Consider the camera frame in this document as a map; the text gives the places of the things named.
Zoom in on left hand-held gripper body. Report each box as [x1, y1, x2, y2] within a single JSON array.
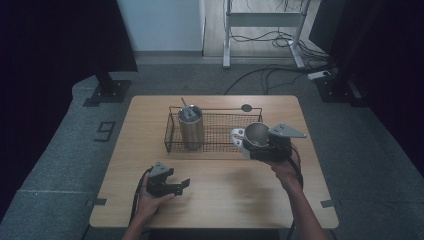
[[145, 161, 176, 198]]

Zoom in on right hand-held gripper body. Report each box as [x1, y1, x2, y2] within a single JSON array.
[[251, 122, 308, 163]]

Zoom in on steel mug with white handle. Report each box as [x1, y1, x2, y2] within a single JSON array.
[[229, 122, 273, 160]]

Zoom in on black wire basket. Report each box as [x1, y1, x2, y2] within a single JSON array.
[[163, 105, 264, 154]]

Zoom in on steel tumbler with straw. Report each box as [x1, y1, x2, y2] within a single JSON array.
[[177, 96, 205, 151]]

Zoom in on person's left hand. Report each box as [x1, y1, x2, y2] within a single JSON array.
[[134, 184, 176, 225]]

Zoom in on person's right hand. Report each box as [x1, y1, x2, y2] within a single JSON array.
[[265, 143, 302, 193]]

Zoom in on black stand base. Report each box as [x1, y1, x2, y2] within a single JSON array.
[[82, 71, 133, 108], [314, 75, 365, 108]]

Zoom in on white power strip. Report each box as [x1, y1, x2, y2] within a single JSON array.
[[306, 69, 332, 81]]

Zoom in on black curtain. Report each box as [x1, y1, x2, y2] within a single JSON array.
[[308, 0, 424, 178], [0, 0, 139, 221]]

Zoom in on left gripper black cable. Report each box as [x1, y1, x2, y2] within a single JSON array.
[[128, 167, 154, 229]]

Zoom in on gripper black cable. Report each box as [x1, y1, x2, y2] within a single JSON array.
[[128, 167, 154, 229], [285, 146, 305, 240]]

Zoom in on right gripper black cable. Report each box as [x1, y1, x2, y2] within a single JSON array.
[[285, 146, 305, 240]]

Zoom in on long black floor cable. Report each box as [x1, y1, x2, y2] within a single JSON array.
[[224, 64, 334, 96]]

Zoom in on tangle of black cables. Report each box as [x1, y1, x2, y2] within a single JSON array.
[[230, 29, 331, 62]]

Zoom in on white desk frame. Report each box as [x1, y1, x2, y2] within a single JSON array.
[[222, 0, 312, 70]]

